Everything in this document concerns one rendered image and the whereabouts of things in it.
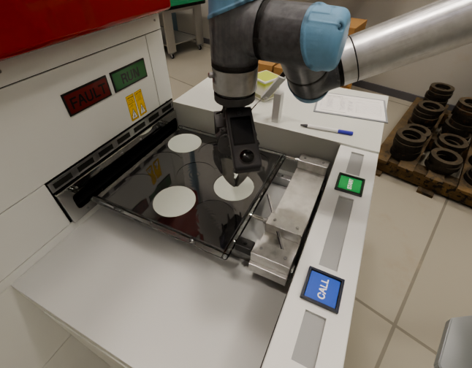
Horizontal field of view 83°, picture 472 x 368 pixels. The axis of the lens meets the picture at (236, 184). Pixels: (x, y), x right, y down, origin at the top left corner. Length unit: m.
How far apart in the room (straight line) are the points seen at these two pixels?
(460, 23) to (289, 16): 0.26
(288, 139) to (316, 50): 0.43
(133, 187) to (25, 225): 0.23
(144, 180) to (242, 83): 0.39
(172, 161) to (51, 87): 0.31
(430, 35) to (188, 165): 0.56
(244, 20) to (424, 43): 0.27
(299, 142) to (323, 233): 0.33
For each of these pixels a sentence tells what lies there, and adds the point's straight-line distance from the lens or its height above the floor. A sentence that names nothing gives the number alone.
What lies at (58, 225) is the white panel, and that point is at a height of 0.86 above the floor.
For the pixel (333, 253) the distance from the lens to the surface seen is 0.51.
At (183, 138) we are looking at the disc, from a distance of 0.85.
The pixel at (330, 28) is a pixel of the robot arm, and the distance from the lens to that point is 0.38.
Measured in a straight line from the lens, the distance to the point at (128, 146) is 0.79.
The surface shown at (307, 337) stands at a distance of 0.43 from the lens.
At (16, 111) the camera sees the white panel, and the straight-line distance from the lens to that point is 0.63.
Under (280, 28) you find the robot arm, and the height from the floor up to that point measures 1.27.
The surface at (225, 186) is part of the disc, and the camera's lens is 0.67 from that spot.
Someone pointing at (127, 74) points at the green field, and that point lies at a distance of 0.77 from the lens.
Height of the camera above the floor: 1.36
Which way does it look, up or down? 43 degrees down
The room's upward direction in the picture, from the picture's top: straight up
